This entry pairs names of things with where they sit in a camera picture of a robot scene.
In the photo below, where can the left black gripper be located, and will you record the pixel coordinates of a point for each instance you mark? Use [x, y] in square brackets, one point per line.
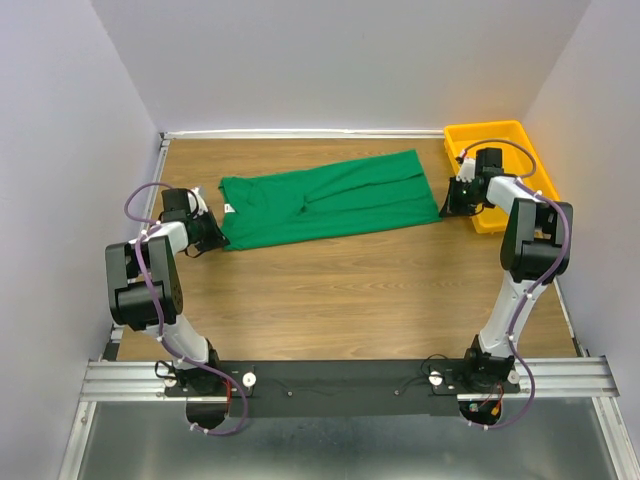
[216, 237]

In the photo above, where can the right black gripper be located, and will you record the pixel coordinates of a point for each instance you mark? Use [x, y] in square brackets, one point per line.
[451, 208]

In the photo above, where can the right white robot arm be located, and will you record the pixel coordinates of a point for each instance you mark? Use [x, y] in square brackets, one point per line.
[535, 250]

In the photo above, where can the green t shirt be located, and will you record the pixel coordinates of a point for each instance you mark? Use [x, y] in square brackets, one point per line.
[353, 197]

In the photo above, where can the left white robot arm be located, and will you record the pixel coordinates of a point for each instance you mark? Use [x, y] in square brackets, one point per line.
[145, 293]

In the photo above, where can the yellow plastic tray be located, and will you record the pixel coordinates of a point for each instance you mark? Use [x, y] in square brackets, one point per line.
[460, 136]

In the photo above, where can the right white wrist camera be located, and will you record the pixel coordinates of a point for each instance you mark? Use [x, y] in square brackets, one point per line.
[467, 169]

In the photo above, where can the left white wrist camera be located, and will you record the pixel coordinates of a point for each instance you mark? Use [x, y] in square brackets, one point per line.
[198, 204]

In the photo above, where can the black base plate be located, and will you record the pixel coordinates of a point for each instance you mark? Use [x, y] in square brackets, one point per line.
[436, 386]

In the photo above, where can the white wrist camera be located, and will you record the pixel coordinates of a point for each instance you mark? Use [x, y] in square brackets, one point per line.
[467, 169]
[198, 204]

